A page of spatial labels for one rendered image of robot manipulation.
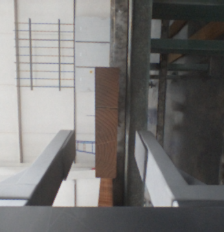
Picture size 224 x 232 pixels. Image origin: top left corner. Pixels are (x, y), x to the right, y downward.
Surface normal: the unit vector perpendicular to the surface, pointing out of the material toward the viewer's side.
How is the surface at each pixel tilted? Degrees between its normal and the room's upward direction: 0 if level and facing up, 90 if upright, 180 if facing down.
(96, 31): 90
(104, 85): 90
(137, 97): 90
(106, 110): 90
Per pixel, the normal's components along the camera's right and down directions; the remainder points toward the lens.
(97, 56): 0.02, 0.11
